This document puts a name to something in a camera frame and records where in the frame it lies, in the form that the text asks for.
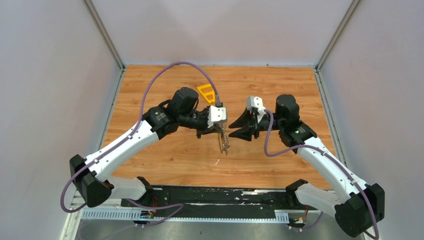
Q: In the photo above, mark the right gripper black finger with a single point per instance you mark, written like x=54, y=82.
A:
x=245, y=133
x=244, y=120

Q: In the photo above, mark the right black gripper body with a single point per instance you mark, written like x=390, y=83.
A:
x=263, y=124

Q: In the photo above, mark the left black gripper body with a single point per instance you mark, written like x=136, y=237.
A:
x=204, y=131

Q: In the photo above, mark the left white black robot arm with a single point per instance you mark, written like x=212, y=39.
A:
x=91, y=175

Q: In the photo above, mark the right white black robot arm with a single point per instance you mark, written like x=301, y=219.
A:
x=356, y=205

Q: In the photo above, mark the yellow triangular plastic piece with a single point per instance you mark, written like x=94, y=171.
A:
x=207, y=92

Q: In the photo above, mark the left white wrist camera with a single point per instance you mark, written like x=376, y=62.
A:
x=216, y=115

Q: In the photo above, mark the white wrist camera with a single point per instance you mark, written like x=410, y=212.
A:
x=216, y=115
x=255, y=104

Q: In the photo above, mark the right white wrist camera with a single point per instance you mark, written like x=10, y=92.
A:
x=255, y=104

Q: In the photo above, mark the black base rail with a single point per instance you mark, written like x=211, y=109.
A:
x=220, y=202

